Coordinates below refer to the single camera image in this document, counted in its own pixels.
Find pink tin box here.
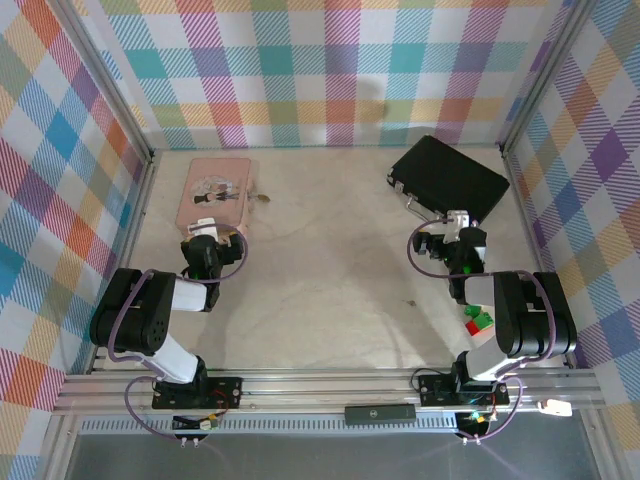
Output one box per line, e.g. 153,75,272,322
174,157,256,236

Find black carrying case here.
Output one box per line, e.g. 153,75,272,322
386,134,511,226

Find green toy block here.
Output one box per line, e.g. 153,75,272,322
463,304,495,329

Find left power connector board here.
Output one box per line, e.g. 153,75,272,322
171,412,222,433

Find power connector board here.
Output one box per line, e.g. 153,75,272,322
456,410,492,437
171,412,222,433

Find black bar device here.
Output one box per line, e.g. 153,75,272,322
344,404,417,427

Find right power connector board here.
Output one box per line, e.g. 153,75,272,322
456,410,492,437

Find white tag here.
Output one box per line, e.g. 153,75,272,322
536,398,573,419

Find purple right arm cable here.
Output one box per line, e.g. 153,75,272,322
408,219,557,443

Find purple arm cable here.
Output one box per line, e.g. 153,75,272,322
107,224,250,442
408,219,557,443

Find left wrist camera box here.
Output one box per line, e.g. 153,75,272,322
187,217,221,239

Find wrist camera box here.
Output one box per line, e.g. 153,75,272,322
187,217,221,239
445,209,472,232

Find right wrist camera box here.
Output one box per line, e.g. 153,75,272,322
445,209,472,232

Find right aluminium side rail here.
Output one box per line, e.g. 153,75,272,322
498,143,576,370

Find aluminium side rail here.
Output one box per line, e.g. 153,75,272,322
498,143,576,370
88,148,159,375

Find left aluminium side rail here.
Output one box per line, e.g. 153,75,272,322
88,148,159,375

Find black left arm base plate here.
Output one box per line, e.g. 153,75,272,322
151,374,245,412

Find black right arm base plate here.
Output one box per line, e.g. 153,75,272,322
416,370,511,408

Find aluminium front rail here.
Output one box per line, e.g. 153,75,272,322
52,368,601,417

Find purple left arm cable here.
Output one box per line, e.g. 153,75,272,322
107,224,250,442

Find perforated metal cable tray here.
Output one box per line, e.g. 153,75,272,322
79,417,462,436

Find right aluminium frame post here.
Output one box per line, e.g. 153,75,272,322
497,0,596,151

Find aluminium frame post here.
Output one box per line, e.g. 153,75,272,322
497,0,596,151
47,0,155,159

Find left aluminium frame post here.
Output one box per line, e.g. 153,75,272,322
47,0,155,159

